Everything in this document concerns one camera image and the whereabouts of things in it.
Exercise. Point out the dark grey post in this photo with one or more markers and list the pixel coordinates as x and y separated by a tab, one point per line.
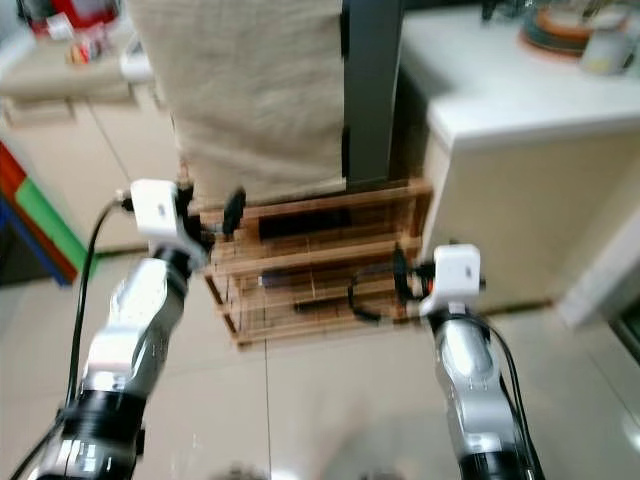
372	90

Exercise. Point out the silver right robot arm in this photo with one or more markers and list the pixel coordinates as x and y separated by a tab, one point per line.
470	380

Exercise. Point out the white mug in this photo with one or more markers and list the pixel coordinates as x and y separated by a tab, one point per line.
607	50

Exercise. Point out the red container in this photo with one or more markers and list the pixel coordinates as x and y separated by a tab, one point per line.
85	12

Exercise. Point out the beige counter mat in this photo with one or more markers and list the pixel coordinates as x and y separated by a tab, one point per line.
50	75

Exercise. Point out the stack of orange plates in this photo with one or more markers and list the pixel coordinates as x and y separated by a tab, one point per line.
555	32

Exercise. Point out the wooden slatted crate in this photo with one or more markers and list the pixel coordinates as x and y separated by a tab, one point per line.
310	265

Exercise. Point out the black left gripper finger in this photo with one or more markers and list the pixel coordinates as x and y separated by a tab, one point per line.
185	195
234	210

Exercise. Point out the black and red appliance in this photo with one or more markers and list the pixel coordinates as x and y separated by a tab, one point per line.
35	10

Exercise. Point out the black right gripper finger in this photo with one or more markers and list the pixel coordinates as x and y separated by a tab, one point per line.
401	272

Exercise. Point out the beige kitchen cabinet unit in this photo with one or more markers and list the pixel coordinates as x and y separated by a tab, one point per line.
80	150

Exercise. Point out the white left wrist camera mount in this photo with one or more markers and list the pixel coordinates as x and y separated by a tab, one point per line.
158	212

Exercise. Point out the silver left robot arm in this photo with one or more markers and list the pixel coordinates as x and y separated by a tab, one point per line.
130	320

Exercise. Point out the white counter block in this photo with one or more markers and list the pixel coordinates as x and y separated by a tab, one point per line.
520	190

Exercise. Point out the beige linen cloth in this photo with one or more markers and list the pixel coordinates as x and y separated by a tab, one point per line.
250	90

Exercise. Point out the white panel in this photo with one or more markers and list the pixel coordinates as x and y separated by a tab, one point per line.
600	270

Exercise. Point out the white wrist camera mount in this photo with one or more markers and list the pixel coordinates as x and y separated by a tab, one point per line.
455	272
158	212

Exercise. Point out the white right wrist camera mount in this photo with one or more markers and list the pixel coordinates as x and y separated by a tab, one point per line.
455	272

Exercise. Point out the blue orange green boards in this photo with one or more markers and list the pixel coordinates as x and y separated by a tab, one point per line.
50	215

